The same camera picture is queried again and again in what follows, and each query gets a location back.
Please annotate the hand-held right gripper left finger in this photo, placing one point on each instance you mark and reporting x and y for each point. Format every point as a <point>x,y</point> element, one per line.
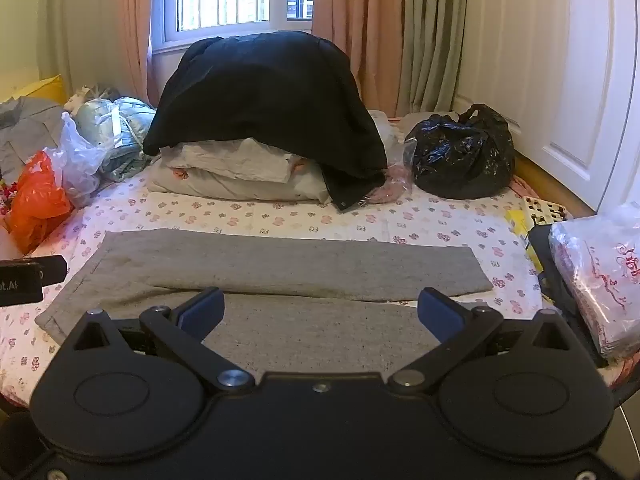
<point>204,312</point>

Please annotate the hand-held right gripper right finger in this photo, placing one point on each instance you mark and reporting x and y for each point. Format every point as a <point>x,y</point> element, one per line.
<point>439,312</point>

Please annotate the grey pants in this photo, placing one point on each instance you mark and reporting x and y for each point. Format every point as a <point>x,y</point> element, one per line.
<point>300,265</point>

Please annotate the orange plastic bag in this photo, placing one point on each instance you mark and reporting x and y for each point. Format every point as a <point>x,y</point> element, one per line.
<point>35,200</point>

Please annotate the yellow packet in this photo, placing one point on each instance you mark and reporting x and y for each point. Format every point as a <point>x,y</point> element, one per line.
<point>522,230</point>

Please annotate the white plastic bag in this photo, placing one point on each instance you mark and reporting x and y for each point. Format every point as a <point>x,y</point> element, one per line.
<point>75,160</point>

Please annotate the floral bed sheet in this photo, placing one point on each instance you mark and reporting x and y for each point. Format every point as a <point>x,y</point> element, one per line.
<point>300,220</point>

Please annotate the clear plastic bag pink contents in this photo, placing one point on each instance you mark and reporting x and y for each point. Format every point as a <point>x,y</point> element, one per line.
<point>395,185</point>

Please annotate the white folded quilt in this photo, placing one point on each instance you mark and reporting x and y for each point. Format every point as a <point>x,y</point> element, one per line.
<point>225,170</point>

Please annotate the patterned box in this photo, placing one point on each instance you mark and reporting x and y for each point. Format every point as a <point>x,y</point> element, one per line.
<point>545,209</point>

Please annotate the grey clothing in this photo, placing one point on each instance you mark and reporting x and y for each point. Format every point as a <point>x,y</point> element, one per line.
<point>25,125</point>

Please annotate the black plastic bag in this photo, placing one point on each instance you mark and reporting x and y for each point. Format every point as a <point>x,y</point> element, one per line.
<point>460,155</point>

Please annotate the clear bag with red print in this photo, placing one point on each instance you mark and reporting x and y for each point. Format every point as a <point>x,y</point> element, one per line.
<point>600,280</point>

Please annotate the teal bedding in clear bag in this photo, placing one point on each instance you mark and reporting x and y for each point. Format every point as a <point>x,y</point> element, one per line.
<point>125,130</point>

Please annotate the yellow pillow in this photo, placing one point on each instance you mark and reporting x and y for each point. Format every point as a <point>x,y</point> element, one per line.
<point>45,87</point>

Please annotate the black jacket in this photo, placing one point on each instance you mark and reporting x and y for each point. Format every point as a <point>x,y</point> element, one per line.
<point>265,90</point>

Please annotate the beige curtain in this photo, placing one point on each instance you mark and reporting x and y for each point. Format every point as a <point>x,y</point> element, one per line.
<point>85,20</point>

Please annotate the pink curtain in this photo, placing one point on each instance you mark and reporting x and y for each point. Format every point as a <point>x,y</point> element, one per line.
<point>137,20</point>
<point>360,25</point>

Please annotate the white wardrobe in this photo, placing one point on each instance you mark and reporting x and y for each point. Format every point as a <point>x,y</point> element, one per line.
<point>560,60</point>

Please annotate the green curtain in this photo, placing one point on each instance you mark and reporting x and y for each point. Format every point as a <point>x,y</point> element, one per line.
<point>430,25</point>

